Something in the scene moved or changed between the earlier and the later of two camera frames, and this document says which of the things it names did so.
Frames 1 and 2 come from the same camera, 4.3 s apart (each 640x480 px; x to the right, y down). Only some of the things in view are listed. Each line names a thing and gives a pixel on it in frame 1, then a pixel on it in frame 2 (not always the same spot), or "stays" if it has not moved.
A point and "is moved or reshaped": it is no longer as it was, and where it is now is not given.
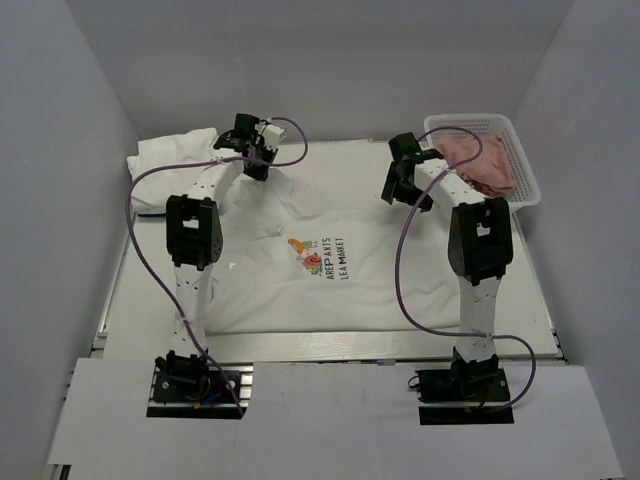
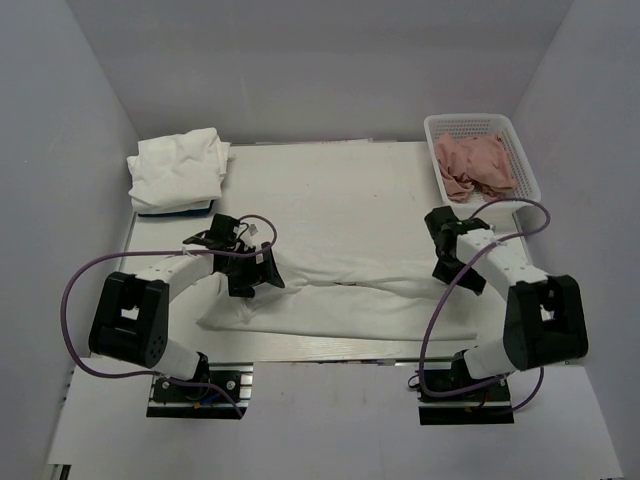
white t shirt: (167, 166) stays
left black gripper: (270, 150) -> (270, 271)
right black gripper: (394, 188) -> (473, 280)
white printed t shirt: (302, 255) is moved or reshaped
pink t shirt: (491, 172) stays
